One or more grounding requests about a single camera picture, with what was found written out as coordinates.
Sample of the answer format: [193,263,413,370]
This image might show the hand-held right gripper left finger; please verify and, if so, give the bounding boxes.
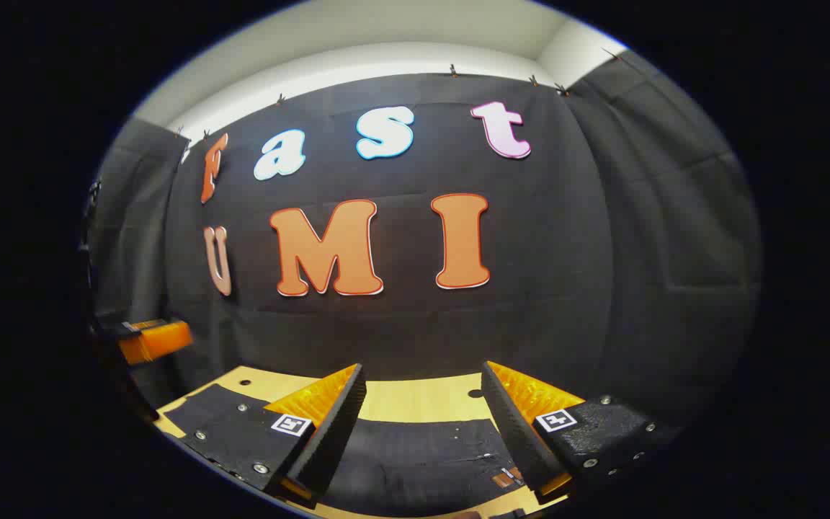
[161,363,367,503]

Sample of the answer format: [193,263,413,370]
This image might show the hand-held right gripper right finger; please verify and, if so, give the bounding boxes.
[481,360,681,500]

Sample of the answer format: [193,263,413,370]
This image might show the dark blue jeans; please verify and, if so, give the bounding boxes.
[159,383,531,516]

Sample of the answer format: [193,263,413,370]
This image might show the black backdrop cloth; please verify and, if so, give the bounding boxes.
[87,49,762,433]

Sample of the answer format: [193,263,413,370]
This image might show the row of small backdrop clips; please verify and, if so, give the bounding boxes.
[174,47,625,141]

